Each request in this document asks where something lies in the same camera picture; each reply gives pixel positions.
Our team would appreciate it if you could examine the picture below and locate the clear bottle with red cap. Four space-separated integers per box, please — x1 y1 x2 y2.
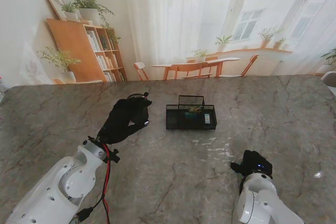
0 76 8 104

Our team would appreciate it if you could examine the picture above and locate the red and black left arm cable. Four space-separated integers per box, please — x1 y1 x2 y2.
75 142 121 224

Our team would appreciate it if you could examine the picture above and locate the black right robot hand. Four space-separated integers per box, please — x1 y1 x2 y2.
230 150 274 180

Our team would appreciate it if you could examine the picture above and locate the black mesh desk organizer tray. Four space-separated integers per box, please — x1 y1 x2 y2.
165 95 217 131

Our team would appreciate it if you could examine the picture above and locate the printed room scene backdrop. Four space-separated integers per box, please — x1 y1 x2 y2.
0 0 336 87

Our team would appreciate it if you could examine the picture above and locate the white rounded chair back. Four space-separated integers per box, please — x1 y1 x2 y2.
320 71 336 88

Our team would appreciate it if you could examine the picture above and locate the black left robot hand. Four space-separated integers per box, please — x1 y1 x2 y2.
96 98 153 144

